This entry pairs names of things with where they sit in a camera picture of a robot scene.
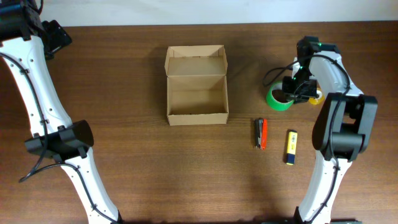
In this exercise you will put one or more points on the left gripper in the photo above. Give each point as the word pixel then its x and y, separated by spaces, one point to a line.
pixel 59 37

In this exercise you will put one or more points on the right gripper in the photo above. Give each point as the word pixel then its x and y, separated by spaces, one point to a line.
pixel 298 97

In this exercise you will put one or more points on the small yellow tape roll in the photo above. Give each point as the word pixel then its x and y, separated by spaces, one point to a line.
pixel 318 99

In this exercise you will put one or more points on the green tape roll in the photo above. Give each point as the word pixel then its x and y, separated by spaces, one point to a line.
pixel 276 99

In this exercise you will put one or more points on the yellow highlighter marker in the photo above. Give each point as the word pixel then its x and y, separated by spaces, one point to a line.
pixel 291 147

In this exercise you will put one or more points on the brown cardboard box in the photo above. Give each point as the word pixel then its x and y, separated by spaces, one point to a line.
pixel 197 91

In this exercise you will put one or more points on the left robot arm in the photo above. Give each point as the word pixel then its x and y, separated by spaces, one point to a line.
pixel 27 43

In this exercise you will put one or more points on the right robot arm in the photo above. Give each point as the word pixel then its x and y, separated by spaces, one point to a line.
pixel 342 129

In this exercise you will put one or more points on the black and orange stapler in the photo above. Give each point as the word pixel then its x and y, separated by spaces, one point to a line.
pixel 260 133

